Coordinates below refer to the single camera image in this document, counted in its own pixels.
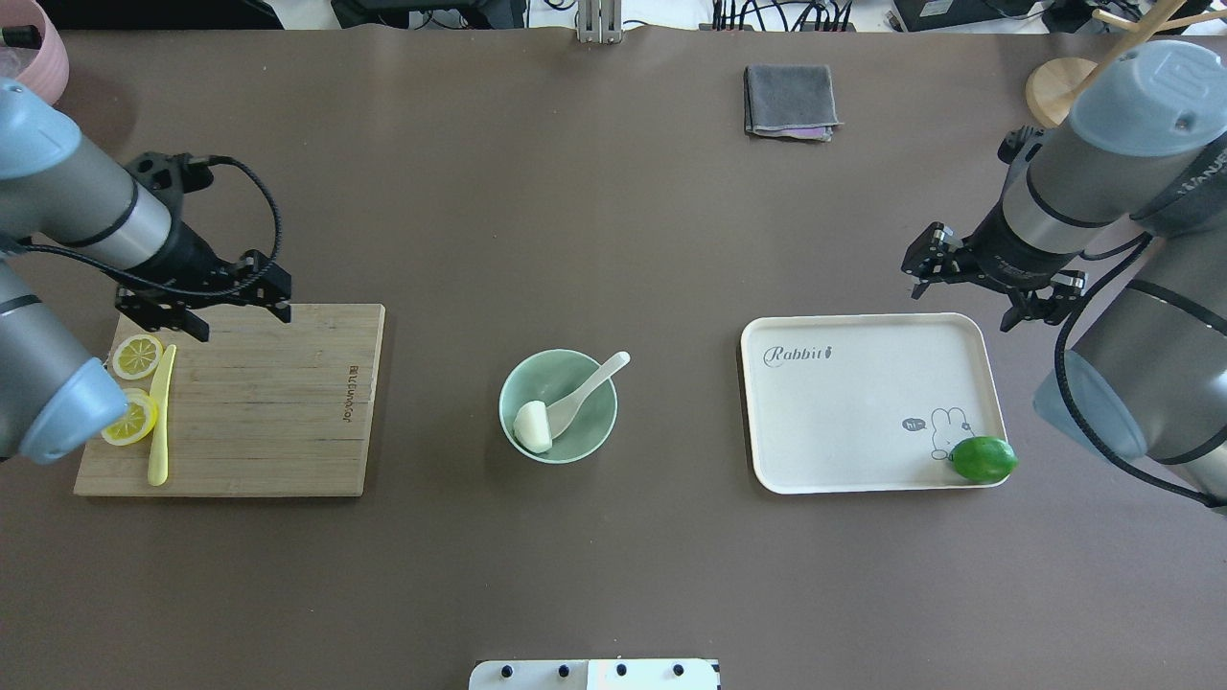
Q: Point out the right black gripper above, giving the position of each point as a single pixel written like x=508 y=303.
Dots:
x=1000 y=247

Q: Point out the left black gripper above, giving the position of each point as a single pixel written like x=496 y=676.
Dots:
x=190 y=255

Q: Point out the white steamed bun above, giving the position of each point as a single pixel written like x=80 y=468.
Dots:
x=531 y=427

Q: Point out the white ceramic spoon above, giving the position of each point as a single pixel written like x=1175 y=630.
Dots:
x=562 y=413

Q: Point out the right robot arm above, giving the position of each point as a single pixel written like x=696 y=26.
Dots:
x=1110 y=226

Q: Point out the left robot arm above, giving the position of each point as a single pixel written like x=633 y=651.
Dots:
x=64 y=197

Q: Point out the pink bowl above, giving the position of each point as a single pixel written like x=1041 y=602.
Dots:
x=45 y=70

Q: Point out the light green bowl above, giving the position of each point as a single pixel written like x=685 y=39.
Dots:
x=546 y=377

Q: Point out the upper lemon slice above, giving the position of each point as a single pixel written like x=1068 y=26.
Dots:
x=136 y=357

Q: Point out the lemon slice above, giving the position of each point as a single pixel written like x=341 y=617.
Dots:
x=136 y=357
x=136 y=423

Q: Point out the yellow plastic knife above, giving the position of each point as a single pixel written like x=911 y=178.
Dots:
x=159 y=456

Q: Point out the wooden cutting board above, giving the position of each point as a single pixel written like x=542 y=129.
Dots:
x=262 y=409

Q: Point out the lower lemon slice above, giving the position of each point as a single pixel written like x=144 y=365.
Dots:
x=136 y=423

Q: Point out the green lime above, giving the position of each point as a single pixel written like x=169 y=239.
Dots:
x=984 y=459

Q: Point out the wooden mug tree stand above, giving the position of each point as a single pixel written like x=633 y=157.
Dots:
x=1054 y=86

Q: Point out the cream rabbit tray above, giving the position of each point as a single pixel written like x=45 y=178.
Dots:
x=873 y=402

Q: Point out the folded grey cloth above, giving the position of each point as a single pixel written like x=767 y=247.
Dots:
x=790 y=101

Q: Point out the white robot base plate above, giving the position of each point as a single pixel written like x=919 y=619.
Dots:
x=656 y=672

